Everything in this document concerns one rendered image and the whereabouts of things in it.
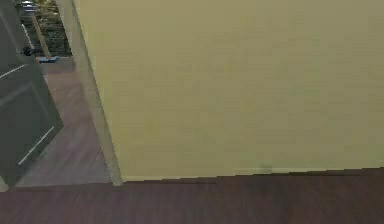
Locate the blue flat object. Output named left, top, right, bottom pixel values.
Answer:
left=37, top=55, right=61, bottom=64

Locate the dark grey room door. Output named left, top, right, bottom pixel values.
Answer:
left=0, top=0, right=65, bottom=190

